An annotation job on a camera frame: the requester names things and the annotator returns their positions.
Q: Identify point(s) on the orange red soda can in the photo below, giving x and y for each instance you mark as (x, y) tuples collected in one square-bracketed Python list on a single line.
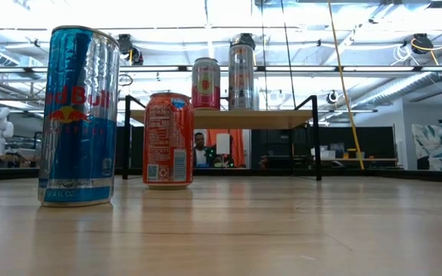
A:
[(167, 145)]

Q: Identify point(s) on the white red Spindrift can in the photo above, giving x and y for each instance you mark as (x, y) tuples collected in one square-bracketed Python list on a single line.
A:
[(205, 84)]

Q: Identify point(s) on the white Celsius can black lid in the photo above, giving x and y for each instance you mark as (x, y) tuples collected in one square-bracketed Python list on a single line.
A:
[(241, 76)]

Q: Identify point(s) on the blue silver Red Bull can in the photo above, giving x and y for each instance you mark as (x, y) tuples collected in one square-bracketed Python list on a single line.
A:
[(79, 153)]

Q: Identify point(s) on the white sheet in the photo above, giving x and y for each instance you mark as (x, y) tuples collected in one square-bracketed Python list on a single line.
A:
[(223, 143)]

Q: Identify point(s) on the orange panel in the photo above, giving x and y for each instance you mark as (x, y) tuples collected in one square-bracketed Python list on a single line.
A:
[(238, 147)]

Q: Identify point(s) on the person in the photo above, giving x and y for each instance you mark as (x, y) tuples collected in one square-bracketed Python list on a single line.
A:
[(200, 153)]

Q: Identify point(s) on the black cabinet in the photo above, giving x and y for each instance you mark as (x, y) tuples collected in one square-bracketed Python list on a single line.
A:
[(274, 147)]

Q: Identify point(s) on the black horizontal overhead beam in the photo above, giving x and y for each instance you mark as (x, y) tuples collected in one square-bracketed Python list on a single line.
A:
[(159, 69)]

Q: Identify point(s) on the black hanging ceiling device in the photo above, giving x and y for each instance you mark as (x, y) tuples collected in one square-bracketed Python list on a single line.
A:
[(130, 50), (247, 38)]

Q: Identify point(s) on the black hanging reel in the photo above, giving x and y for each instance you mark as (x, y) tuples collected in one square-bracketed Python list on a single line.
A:
[(332, 97)]

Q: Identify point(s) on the distant wooden desk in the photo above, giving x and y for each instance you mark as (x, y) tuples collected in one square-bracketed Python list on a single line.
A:
[(359, 160)]

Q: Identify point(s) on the white teal patterned panel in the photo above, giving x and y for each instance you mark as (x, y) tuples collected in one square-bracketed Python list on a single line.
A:
[(430, 145)]

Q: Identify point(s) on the wooden shelf black metal frame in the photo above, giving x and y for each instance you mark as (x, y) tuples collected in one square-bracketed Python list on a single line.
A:
[(244, 119)]

